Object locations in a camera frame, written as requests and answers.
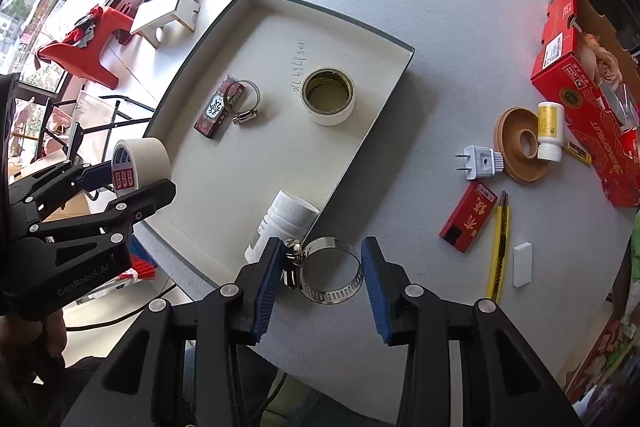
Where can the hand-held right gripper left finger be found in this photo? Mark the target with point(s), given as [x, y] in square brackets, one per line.
[267, 287]

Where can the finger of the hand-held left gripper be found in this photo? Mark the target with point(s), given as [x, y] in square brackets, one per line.
[75, 177]
[145, 199]

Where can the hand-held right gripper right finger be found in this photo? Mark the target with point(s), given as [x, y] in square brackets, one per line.
[377, 292]

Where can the masking tape roll striped label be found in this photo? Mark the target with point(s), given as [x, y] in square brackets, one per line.
[150, 154]

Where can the large white plastic bottle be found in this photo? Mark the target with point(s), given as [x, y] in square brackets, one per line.
[280, 222]

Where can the small red patterned box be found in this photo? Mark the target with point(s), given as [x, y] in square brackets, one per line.
[215, 109]

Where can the red rectangular card box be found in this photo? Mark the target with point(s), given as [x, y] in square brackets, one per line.
[470, 217]

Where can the white rectangular block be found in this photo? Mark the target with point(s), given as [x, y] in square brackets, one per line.
[522, 264]

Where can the grey plug adapter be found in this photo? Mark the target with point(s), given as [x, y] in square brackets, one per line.
[479, 162]

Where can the masking tape roll yellow core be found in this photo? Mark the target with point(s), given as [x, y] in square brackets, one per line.
[330, 113]

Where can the brown tape spool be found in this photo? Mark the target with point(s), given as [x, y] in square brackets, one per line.
[515, 157]

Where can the white tray with black rim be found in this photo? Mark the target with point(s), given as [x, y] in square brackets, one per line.
[280, 57]

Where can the white bottle with yellow label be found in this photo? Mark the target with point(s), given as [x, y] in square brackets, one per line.
[550, 129]

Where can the person's left hand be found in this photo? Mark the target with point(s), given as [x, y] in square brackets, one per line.
[50, 342]

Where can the red bristle brush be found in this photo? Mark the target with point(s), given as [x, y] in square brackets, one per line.
[142, 269]

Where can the red plastic stool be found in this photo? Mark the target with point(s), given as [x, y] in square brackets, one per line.
[85, 52]

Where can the long yellow utility knife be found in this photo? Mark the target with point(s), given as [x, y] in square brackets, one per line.
[500, 247]

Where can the small white stool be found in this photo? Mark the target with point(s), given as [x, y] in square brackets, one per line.
[165, 9]

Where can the red printed packaging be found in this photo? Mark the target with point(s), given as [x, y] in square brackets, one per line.
[610, 349]

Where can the small yellow utility knife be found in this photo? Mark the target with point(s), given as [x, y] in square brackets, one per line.
[577, 152]

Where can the green and white printed cushion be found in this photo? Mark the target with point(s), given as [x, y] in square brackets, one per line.
[636, 247]

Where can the red cardboard box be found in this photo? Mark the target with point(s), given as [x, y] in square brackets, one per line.
[590, 117]

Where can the pink artificial rose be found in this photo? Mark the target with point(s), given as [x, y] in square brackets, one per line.
[606, 67]

